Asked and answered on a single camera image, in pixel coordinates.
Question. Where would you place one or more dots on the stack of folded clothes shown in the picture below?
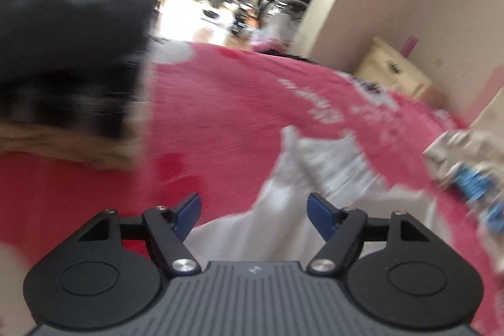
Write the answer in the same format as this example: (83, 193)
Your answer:
(59, 103)
(78, 147)

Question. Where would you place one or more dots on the pink headboard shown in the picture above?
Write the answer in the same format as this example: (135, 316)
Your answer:
(490, 96)

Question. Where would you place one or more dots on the white button shirt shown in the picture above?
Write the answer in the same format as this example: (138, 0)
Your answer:
(283, 202)

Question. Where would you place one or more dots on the dark folded garment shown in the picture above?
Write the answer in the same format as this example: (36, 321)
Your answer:
(71, 13)

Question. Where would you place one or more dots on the blue crumpled garment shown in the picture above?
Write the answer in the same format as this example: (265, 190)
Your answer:
(476, 182)

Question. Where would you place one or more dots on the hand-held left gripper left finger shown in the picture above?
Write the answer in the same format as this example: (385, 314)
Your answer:
(189, 212)

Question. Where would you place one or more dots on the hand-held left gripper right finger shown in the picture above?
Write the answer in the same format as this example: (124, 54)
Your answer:
(319, 214)

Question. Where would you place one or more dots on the red floral blanket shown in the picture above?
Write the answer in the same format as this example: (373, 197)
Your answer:
(236, 103)

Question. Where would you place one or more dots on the pink box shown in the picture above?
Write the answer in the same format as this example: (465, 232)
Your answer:
(410, 44)

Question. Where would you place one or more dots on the cream bedside cabinet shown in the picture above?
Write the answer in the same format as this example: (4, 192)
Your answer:
(390, 68)

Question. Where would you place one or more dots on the white plastic bag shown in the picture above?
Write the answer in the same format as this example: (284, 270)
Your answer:
(279, 29)

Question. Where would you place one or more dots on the pile of unfolded clothes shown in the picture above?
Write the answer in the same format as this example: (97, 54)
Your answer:
(464, 147)

